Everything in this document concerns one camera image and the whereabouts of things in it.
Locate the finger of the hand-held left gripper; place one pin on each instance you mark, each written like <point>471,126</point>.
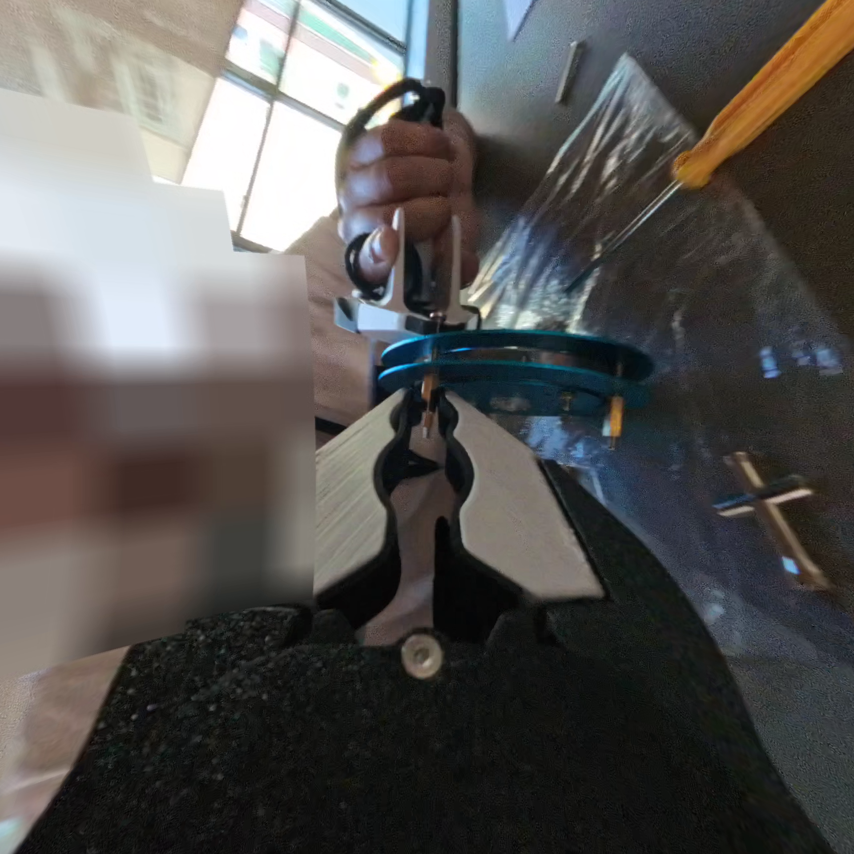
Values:
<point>380,323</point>

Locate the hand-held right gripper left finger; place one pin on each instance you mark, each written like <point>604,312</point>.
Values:
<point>347,507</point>

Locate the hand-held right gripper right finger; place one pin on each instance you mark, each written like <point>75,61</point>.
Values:
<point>520,520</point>

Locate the blue round turntable base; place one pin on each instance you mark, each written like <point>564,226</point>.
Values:
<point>520,390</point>

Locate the grey desk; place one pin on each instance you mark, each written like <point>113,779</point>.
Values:
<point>800,233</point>

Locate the person's left hand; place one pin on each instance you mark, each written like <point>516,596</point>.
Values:
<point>400,173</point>

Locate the large window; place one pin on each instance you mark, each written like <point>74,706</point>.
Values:
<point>300,133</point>

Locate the metal cross wrench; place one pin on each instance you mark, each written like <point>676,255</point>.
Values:
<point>767,504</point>

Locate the small metal bar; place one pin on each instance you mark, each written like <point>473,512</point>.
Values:
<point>570,70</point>

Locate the clear plastic bag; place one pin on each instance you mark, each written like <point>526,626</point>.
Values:
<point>700,333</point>

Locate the white tray of blue parts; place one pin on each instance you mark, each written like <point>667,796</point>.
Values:
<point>527,13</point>

